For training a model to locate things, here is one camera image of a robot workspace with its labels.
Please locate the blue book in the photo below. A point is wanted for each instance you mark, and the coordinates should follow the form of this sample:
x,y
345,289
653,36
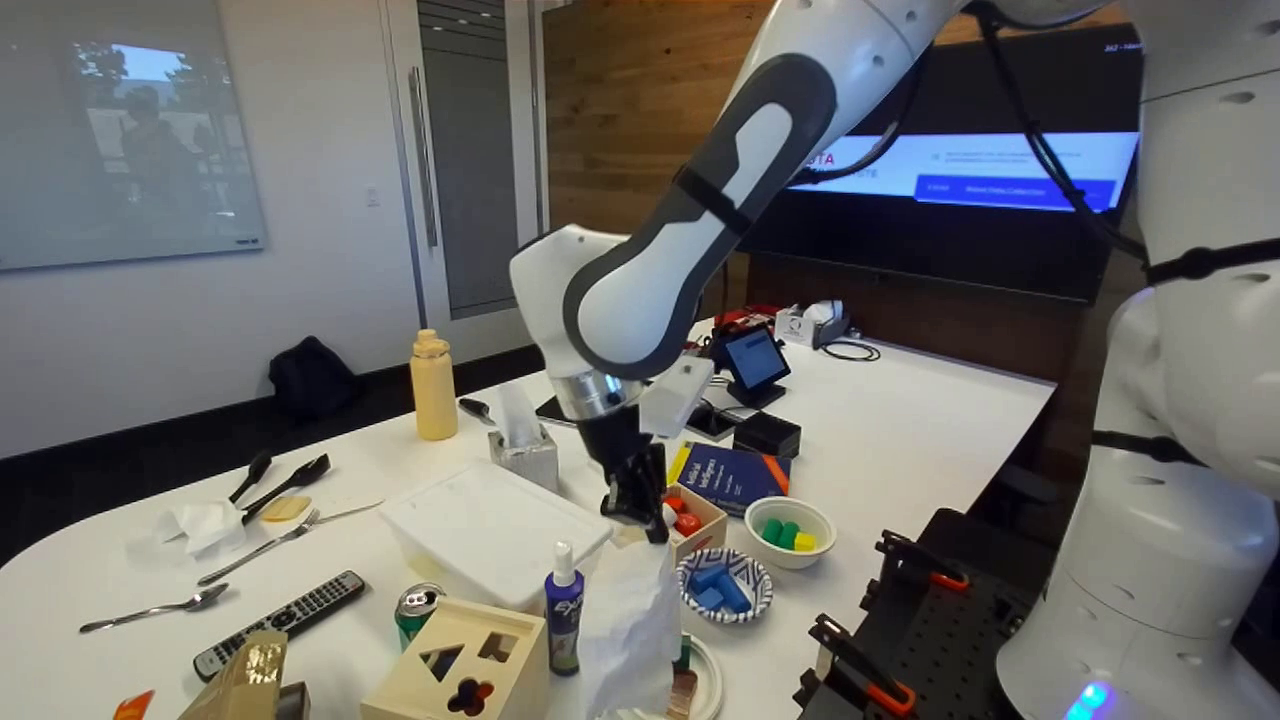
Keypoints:
x,y
727,476

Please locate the wall television screen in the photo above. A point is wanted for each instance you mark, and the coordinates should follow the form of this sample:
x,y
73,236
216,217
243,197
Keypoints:
x,y
986,164

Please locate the white bowl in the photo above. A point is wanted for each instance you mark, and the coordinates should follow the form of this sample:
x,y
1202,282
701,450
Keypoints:
x,y
794,563

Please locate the red toy pieces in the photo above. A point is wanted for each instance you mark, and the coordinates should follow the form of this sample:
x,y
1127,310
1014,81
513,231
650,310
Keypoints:
x,y
682,518

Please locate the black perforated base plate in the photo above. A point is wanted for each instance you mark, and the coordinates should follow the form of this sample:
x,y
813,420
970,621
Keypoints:
x,y
973,625

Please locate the crumpled white paper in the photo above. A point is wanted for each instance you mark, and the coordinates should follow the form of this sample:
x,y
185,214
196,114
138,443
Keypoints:
x,y
203,524

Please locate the small blue label bottle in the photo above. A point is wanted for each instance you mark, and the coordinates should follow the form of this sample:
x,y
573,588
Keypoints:
x,y
560,621

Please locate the marble pattern tissue box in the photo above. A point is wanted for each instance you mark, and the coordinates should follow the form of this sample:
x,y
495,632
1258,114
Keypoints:
x,y
530,462

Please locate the green soda can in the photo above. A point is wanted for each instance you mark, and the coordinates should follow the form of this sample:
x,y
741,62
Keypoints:
x,y
417,613

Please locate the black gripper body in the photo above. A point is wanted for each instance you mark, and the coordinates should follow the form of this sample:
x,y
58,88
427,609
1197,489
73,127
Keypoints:
x,y
619,447

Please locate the red object behind tablet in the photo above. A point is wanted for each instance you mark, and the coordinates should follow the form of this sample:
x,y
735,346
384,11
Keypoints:
x,y
745,321

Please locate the silver fork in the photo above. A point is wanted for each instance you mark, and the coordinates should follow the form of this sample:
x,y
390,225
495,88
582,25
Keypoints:
x,y
153,609

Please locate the small wooden tray box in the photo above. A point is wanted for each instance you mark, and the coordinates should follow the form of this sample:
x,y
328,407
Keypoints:
x,y
707,524

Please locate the gold foil snack bag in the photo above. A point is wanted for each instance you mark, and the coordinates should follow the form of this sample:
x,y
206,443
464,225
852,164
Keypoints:
x,y
244,681

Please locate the green toy block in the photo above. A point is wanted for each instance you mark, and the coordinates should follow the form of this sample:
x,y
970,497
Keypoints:
x,y
777,534

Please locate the small orange piece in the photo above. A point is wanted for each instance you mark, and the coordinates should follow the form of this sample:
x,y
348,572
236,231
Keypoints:
x,y
133,707

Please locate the wall whiteboard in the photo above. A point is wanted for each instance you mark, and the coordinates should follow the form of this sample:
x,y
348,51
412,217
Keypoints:
x,y
124,132

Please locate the black remote control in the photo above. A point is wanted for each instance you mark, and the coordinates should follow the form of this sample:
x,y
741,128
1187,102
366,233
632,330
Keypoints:
x,y
280,625

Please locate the yellow toy block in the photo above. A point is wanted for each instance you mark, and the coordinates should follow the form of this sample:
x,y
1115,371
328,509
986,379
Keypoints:
x,y
807,543

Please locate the white plastic lidded container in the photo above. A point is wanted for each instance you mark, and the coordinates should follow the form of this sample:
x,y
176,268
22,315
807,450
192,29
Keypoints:
x,y
486,534

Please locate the black orange clamp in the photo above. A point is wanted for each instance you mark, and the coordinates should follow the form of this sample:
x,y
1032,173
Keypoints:
x,y
862,667
922,563

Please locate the white paper napkin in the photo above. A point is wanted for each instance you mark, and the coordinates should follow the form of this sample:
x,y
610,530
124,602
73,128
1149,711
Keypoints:
x,y
624,625

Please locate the black backpack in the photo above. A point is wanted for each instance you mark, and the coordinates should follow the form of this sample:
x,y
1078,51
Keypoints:
x,y
315,383

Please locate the white tissue in box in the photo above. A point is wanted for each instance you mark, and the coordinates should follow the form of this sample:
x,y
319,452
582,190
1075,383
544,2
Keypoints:
x,y
519,418

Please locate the blue patterned bowl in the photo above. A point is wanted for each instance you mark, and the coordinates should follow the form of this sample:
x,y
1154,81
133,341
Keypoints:
x,y
762,584

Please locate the yellow squeeze bottle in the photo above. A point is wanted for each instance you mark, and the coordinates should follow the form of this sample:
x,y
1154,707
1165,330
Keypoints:
x,y
434,394

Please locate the wooden shape sorter box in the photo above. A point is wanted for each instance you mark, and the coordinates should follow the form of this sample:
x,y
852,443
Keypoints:
x,y
453,667

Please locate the silver long spoon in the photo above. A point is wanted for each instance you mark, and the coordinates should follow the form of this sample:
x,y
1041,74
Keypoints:
x,y
285,543

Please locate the black plastic spoon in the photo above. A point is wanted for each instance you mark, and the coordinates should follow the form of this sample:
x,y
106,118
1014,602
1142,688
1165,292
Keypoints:
x,y
250,476
296,482

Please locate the black marker pen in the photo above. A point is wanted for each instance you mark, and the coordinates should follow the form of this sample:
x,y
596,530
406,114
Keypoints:
x,y
478,411

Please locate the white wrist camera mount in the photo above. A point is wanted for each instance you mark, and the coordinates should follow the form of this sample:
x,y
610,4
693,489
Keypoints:
x,y
676,397

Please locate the black tablet on stand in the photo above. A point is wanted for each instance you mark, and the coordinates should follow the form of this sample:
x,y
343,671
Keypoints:
x,y
754,362

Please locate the blue toy blocks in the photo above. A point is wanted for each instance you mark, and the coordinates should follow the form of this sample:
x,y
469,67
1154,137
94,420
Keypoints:
x,y
722,584

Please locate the tan wooden scoop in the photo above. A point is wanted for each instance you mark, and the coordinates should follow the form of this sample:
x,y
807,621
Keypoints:
x,y
280,509

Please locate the black box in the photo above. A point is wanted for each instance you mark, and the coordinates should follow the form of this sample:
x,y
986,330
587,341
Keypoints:
x,y
767,438

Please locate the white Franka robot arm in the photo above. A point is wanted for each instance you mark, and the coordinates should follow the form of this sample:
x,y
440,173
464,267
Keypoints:
x,y
745,146

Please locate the white desk device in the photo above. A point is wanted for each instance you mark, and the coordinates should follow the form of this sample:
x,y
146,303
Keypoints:
x,y
819,321

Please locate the grey door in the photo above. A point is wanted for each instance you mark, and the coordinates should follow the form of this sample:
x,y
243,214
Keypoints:
x,y
464,146

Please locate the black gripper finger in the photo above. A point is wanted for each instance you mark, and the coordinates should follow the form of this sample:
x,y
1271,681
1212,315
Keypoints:
x,y
619,502
653,507

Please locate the small white plate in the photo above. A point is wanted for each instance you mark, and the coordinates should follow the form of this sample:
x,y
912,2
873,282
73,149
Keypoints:
x,y
707,685

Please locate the toy food on plate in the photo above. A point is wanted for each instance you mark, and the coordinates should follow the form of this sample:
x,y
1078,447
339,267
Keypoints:
x,y
682,675

